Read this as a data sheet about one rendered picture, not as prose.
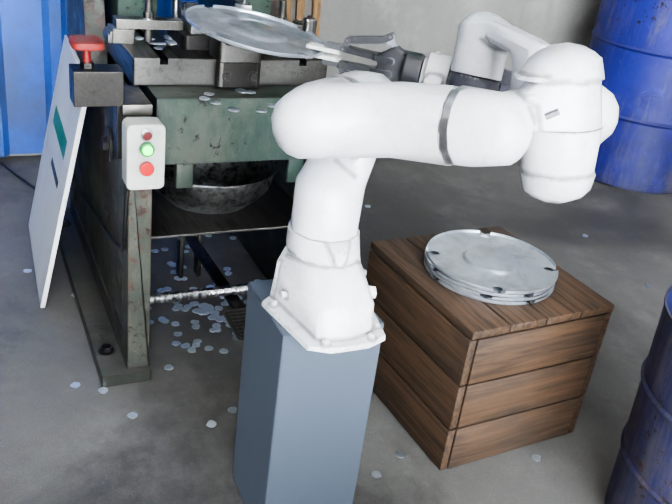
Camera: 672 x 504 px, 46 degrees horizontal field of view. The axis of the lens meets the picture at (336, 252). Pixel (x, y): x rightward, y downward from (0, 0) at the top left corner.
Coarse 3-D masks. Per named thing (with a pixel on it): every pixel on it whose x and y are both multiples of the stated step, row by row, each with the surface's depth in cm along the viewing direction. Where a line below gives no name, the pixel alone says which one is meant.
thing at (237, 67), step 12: (216, 48) 169; (228, 48) 168; (240, 48) 169; (216, 60) 170; (228, 60) 169; (240, 60) 170; (252, 60) 172; (216, 72) 171; (228, 72) 170; (240, 72) 172; (252, 72) 173; (216, 84) 172; (228, 84) 172; (240, 84) 173; (252, 84) 174
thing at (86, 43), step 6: (72, 36) 151; (78, 36) 151; (84, 36) 152; (90, 36) 152; (96, 36) 153; (72, 42) 148; (78, 42) 147; (84, 42) 148; (90, 42) 148; (96, 42) 149; (102, 42) 150; (72, 48) 148; (78, 48) 147; (84, 48) 148; (90, 48) 148; (96, 48) 149; (102, 48) 150; (84, 54) 151; (90, 54) 152; (84, 60) 152; (90, 60) 152
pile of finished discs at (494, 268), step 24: (432, 240) 179; (456, 240) 181; (480, 240) 182; (504, 240) 184; (432, 264) 170; (456, 264) 170; (480, 264) 170; (504, 264) 171; (528, 264) 174; (552, 264) 176; (456, 288) 164; (480, 288) 161; (504, 288) 162; (528, 288) 164; (552, 288) 168
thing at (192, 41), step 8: (168, 32) 185; (176, 32) 178; (184, 32) 177; (176, 40) 179; (184, 40) 174; (192, 40) 175; (200, 40) 176; (208, 40) 176; (184, 48) 175; (192, 48) 176; (200, 48) 176; (208, 48) 177
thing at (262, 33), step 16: (192, 16) 156; (208, 16) 160; (224, 16) 163; (240, 16) 167; (256, 16) 170; (272, 16) 172; (224, 32) 152; (240, 32) 154; (256, 32) 156; (272, 32) 160; (288, 32) 166; (304, 32) 169; (256, 48) 147; (272, 48) 152; (288, 48) 155; (304, 48) 158
